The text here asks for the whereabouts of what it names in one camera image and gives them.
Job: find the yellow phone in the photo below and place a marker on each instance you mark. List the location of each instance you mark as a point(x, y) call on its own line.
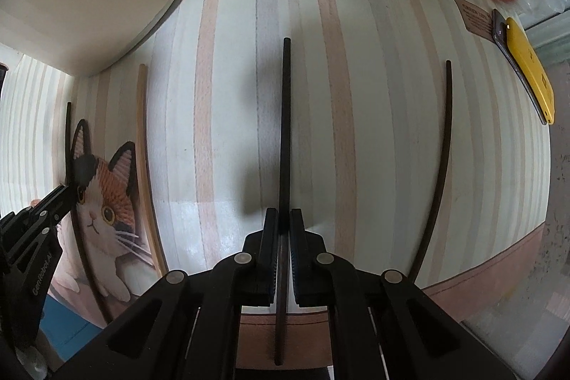
point(511, 40)

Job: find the light wooden chopstick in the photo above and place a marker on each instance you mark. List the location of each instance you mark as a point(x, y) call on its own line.
point(143, 175)

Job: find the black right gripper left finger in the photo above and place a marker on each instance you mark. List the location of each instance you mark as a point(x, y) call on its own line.
point(187, 326)

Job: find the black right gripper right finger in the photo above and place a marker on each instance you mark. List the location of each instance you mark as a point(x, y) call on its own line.
point(381, 326)

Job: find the black chopstick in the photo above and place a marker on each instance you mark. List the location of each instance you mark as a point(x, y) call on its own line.
point(283, 223)
point(435, 206)

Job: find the striped cat print table mat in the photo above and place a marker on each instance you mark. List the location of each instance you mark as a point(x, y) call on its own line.
point(368, 115)

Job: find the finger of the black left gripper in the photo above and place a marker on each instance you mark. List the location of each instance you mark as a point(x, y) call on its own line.
point(56, 205)

